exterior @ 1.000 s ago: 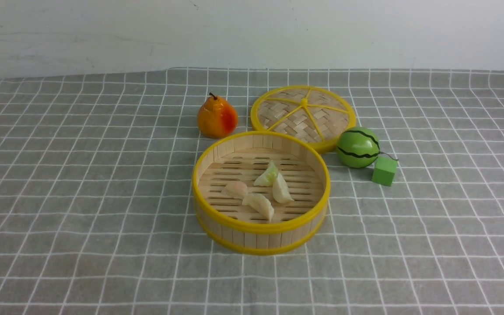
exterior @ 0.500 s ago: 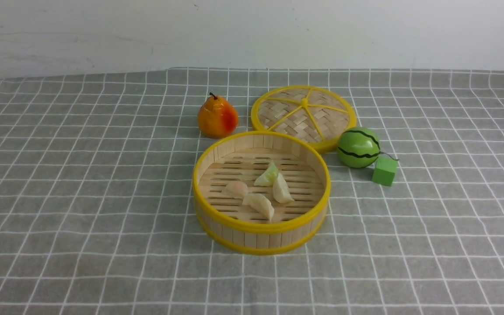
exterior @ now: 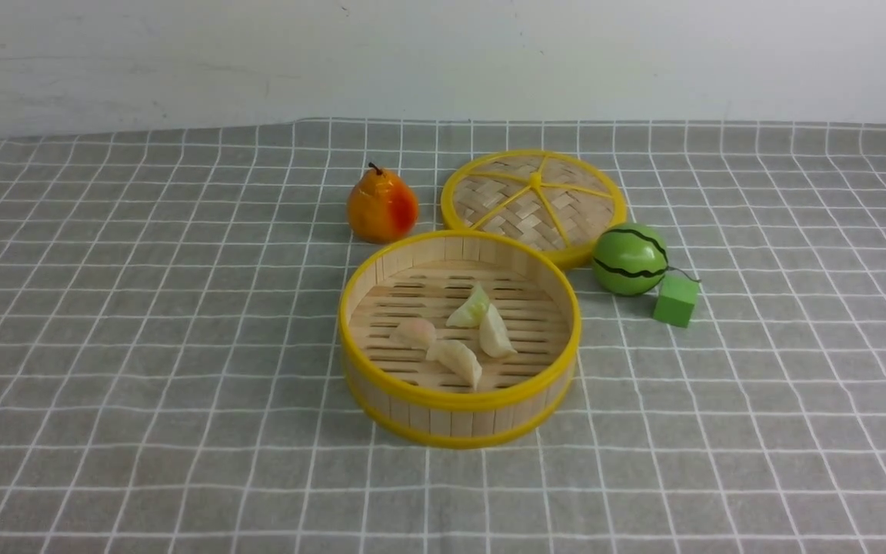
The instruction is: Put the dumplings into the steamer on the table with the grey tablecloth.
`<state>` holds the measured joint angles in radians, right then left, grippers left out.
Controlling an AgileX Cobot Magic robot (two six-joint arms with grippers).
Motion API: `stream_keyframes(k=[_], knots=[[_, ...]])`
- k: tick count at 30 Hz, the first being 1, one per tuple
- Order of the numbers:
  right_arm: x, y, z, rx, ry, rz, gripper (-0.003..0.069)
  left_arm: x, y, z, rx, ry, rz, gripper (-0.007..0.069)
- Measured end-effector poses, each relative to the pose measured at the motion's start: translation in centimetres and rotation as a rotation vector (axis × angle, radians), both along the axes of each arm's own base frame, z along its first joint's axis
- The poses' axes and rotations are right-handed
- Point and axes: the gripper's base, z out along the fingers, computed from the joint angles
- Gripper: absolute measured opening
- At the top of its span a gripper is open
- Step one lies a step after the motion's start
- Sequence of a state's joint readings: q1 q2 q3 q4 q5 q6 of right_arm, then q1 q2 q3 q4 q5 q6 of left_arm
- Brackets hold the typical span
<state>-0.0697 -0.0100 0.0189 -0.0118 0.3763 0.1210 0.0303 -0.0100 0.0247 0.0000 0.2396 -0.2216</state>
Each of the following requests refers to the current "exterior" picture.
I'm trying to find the green toy dumpling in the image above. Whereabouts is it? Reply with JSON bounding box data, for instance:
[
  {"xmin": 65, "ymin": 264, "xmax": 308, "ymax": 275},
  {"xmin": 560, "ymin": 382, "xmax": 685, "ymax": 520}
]
[{"xmin": 446, "ymin": 283, "xmax": 491, "ymax": 329}]

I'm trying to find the pink toy dumpling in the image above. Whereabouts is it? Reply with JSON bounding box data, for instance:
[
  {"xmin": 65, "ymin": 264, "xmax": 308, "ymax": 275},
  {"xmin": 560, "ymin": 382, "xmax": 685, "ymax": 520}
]
[{"xmin": 389, "ymin": 318, "xmax": 437, "ymax": 351}]

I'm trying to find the cream toy dumpling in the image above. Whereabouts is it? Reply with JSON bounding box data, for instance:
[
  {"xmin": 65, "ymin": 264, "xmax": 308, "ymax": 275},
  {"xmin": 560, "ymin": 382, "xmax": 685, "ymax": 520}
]
[{"xmin": 426, "ymin": 339, "xmax": 483, "ymax": 392}]

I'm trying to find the white toy dumpling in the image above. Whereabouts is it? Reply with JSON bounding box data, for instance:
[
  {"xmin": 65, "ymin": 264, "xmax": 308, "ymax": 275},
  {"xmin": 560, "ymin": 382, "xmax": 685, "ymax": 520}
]
[{"xmin": 478, "ymin": 304, "xmax": 518, "ymax": 359}]

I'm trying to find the bamboo steamer tray yellow rim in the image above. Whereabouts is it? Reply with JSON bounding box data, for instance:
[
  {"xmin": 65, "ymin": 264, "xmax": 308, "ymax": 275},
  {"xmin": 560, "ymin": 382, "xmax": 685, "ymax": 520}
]
[{"xmin": 338, "ymin": 231, "xmax": 581, "ymax": 449}]

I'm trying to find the woven bamboo steamer lid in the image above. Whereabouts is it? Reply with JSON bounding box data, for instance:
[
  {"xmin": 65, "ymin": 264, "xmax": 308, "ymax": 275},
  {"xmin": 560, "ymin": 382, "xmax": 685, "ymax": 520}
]
[{"xmin": 439, "ymin": 149, "xmax": 628, "ymax": 271}]

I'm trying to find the orange toy pear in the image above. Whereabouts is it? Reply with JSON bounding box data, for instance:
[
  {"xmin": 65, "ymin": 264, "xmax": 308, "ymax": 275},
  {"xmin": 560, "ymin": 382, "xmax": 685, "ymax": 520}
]
[{"xmin": 347, "ymin": 162, "xmax": 421, "ymax": 243}]

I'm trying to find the green toy watermelon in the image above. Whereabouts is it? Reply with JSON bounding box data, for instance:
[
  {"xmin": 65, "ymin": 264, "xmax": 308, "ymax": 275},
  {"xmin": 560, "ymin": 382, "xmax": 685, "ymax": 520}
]
[{"xmin": 591, "ymin": 223, "xmax": 669, "ymax": 297}]

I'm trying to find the green wooden cube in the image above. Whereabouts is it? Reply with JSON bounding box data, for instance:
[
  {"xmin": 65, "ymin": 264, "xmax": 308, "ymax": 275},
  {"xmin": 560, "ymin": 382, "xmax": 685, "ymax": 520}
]
[{"xmin": 651, "ymin": 274, "xmax": 701, "ymax": 329}]

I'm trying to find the grey checkered tablecloth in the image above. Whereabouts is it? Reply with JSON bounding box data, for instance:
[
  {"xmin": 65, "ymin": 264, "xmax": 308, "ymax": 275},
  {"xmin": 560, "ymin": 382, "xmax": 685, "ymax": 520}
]
[{"xmin": 0, "ymin": 119, "xmax": 886, "ymax": 553}]

